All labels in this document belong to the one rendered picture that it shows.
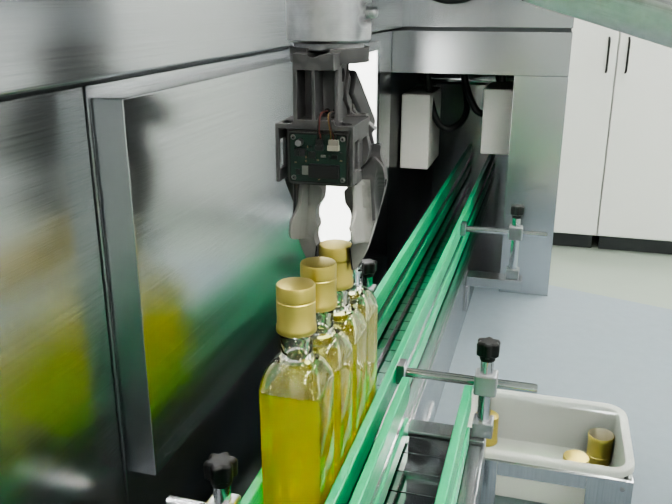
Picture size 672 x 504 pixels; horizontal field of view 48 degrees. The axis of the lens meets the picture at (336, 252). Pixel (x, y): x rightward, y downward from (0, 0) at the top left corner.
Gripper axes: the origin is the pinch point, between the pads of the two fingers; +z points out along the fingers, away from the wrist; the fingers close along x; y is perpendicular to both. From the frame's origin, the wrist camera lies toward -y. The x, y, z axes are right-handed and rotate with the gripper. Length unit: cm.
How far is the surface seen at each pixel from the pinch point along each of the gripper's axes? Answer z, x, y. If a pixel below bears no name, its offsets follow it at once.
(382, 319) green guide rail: 24.5, -3.2, -39.4
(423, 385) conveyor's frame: 27.8, 5.7, -25.7
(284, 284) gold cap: -0.9, -1.2, 12.1
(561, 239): 112, 34, -379
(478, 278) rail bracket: 30, 9, -76
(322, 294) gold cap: 1.7, 0.7, 7.2
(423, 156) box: 12, -9, -110
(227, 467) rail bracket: 14.4, -4.9, 17.6
